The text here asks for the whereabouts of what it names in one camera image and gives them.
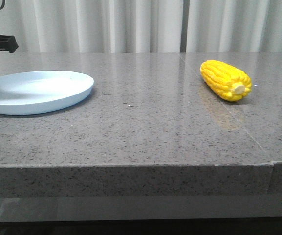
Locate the light blue round plate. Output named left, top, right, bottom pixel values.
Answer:
left=0, top=70, right=94, bottom=115

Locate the yellow corn cob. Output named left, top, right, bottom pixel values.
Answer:
left=200, top=60, right=252, bottom=102

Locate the white pleated curtain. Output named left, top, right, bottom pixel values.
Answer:
left=0, top=0, right=282, bottom=53

